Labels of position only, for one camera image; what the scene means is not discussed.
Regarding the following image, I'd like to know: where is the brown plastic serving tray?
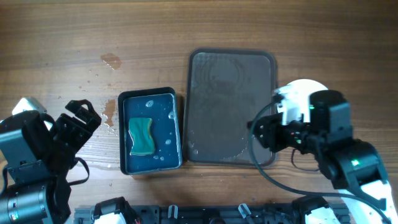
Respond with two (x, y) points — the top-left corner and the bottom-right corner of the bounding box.
(182, 48), (278, 167)

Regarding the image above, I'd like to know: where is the black water basin tray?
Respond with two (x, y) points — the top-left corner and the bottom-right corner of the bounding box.
(118, 87), (182, 175)

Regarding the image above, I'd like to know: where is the white plate top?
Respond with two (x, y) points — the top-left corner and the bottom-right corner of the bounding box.
(282, 79), (328, 125)

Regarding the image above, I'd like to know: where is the green yellow sponge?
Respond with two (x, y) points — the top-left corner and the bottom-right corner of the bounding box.
(128, 118), (155, 156)

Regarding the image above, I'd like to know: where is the right black cable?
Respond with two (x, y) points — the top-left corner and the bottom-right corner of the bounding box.
(248, 101), (392, 224)

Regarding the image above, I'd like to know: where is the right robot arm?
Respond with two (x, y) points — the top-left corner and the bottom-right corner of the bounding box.
(248, 90), (397, 223)

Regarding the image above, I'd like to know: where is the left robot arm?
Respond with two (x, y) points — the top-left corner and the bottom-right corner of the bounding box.
(1, 97), (101, 223)

